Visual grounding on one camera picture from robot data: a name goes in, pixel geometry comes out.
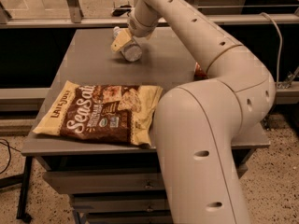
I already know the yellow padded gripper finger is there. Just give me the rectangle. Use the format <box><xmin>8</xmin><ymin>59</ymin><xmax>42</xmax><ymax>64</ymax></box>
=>
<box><xmin>111</xmin><ymin>28</ymin><xmax>133</xmax><ymax>52</ymax></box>

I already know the clear plastic water bottle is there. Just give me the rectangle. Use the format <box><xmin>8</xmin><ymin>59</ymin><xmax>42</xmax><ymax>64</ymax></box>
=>
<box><xmin>120</xmin><ymin>39</ymin><xmax>142</xmax><ymax>63</ymax></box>

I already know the orange soda can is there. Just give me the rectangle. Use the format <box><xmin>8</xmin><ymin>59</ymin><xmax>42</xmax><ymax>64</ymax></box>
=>
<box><xmin>194</xmin><ymin>63</ymin><xmax>207</xmax><ymax>79</ymax></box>

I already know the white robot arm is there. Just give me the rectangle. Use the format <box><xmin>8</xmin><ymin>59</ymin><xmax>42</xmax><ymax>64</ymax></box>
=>
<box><xmin>111</xmin><ymin>0</ymin><xmax>276</xmax><ymax>224</ymax></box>

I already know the grey metal railing frame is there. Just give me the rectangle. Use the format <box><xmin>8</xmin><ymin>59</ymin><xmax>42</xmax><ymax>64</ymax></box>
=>
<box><xmin>0</xmin><ymin>0</ymin><xmax>299</xmax><ymax>28</ymax></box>

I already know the Late July chips bag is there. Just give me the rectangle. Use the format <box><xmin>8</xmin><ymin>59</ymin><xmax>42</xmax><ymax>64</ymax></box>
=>
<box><xmin>34</xmin><ymin>81</ymin><xmax>163</xmax><ymax>146</ymax></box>

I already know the white cable at right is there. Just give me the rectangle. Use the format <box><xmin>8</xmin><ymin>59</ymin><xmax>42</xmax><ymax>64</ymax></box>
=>
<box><xmin>260</xmin><ymin>11</ymin><xmax>284</xmax><ymax>89</ymax></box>

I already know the black metal stand leg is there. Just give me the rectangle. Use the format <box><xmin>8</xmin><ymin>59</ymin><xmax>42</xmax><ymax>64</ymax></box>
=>
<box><xmin>0</xmin><ymin>157</ymin><xmax>33</xmax><ymax>224</ymax></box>

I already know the black floor cable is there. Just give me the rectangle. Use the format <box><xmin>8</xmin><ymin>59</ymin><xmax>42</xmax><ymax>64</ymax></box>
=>
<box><xmin>0</xmin><ymin>139</ymin><xmax>22</xmax><ymax>175</ymax></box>

